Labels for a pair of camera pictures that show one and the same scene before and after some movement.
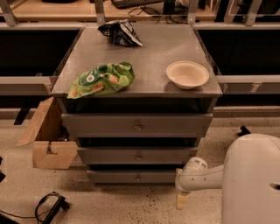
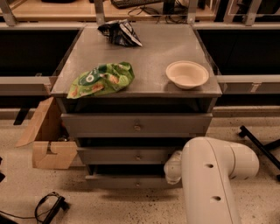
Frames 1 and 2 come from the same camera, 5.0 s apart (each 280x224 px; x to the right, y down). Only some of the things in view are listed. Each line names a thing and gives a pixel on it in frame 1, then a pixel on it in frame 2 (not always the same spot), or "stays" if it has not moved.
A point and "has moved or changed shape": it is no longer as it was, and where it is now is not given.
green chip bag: [101, 80] stays
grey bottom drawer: [132, 177] has moved or changed shape
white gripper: [183, 183] to [173, 168]
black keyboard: [129, 3] stays
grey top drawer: [133, 125] stays
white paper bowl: [187, 74] stays
